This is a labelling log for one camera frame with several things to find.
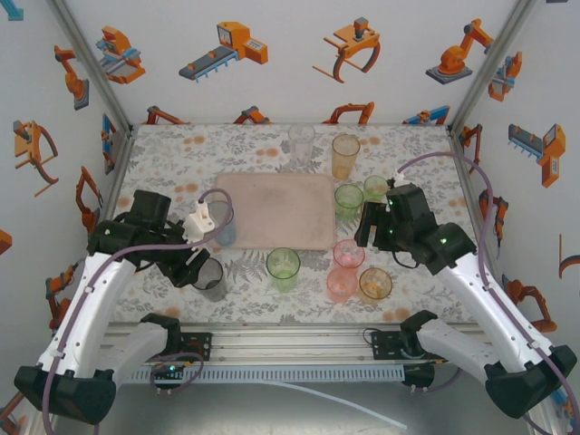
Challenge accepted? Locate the pink glass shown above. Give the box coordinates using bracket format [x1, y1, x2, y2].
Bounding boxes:
[333, 238, 366, 269]
[326, 266, 359, 304]

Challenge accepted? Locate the medium green glass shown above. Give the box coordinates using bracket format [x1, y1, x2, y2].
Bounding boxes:
[333, 183, 365, 222]

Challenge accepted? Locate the grey glass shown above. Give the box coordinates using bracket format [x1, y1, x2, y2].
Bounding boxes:
[192, 256, 228, 304]

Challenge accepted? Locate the small green glass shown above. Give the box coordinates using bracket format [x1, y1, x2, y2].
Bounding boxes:
[363, 175, 390, 203]

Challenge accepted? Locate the wide amber glass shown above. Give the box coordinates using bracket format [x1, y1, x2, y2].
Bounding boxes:
[358, 266, 393, 301]

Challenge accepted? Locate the tall orange glass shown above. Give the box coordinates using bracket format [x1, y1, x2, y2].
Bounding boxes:
[331, 133, 362, 179]

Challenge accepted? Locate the tall green glass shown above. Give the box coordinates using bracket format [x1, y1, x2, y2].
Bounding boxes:
[266, 246, 302, 294]

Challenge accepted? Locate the tall clear glass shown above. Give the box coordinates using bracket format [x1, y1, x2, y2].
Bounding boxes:
[287, 123, 317, 164]

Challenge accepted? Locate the pink rectangular tray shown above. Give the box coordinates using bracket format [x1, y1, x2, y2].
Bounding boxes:
[215, 173, 337, 250]

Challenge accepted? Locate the blue glass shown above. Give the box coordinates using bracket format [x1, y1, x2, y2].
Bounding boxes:
[208, 200, 237, 248]

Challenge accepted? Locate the floral tablecloth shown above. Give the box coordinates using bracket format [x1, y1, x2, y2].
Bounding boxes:
[111, 122, 504, 325]

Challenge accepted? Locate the black controller board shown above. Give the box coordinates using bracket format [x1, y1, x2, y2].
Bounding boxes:
[151, 361, 188, 387]
[401, 362, 437, 393]

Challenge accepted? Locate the thin white tube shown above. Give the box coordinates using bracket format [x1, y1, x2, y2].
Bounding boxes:
[265, 379, 409, 430]

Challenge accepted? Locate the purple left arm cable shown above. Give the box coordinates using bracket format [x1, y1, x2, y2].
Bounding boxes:
[43, 188, 236, 435]

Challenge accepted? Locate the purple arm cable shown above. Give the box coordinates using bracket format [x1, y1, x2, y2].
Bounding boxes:
[43, 188, 236, 435]
[396, 151, 580, 435]

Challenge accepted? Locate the aluminium side rail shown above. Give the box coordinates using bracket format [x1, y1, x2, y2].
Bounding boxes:
[101, 126, 138, 227]
[447, 126, 504, 291]

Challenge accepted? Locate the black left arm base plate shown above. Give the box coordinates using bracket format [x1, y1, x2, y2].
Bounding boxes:
[179, 332, 214, 363]

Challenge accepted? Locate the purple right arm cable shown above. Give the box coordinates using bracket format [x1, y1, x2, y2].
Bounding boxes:
[396, 151, 580, 435]

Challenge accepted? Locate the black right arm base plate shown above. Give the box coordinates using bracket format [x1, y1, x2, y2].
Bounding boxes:
[370, 330, 411, 363]

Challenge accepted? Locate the aluminium frame rail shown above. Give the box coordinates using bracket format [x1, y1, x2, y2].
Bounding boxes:
[101, 322, 490, 366]

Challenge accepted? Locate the white slotted cable duct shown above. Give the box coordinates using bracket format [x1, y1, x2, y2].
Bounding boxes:
[126, 365, 405, 384]

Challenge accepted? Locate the aluminium corner post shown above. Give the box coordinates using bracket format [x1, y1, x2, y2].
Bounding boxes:
[447, 0, 541, 137]
[47, 0, 137, 137]

